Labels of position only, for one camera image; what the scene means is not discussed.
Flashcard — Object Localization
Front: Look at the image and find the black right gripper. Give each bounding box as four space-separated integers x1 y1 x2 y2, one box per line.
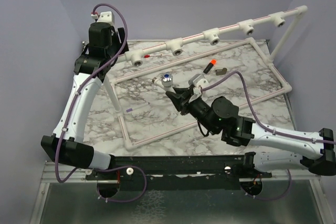
166 87 218 135

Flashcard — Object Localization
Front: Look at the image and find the white plastic water faucet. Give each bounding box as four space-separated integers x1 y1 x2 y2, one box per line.
152 72 174 92

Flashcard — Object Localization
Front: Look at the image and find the white pipe frame with fittings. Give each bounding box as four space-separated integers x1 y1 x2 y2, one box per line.
107 6 308 151

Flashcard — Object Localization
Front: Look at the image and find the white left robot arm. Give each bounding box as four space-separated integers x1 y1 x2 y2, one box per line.
41 22 128 179

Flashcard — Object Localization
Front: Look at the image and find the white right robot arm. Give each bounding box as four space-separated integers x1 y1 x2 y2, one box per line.
165 88 335 177

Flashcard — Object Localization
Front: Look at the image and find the red small marker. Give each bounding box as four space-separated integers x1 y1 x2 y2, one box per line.
144 53 162 58

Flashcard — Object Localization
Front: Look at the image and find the orange cap black highlighter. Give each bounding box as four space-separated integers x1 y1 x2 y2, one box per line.
203 59 216 74

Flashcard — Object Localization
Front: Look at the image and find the white pen purple tip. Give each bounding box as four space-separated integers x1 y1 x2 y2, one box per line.
126 102 150 113

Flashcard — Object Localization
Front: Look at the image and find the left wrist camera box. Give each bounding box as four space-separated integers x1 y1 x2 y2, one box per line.
91 11 115 26

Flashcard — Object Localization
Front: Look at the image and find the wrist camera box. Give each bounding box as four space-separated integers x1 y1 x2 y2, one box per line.
91 11 115 26
188 74 209 95

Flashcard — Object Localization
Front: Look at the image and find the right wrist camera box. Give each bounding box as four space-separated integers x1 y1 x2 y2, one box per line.
188 74 209 95

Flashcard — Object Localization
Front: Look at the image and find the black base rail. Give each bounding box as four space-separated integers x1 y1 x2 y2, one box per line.
86 152 260 191

